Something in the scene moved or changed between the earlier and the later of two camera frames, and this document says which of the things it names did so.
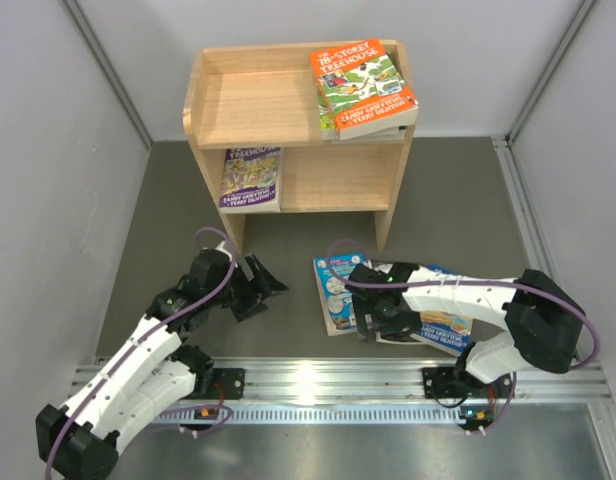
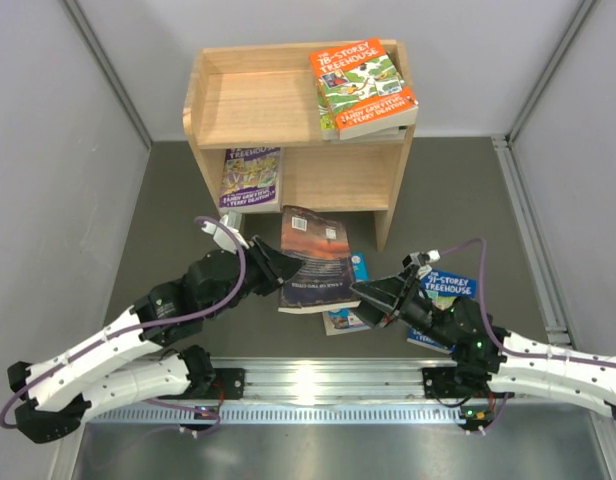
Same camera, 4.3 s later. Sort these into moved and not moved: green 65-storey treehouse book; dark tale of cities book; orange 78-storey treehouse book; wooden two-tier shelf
Moved: dark tale of cities book
Not moved: wooden two-tier shelf; orange 78-storey treehouse book; green 65-storey treehouse book
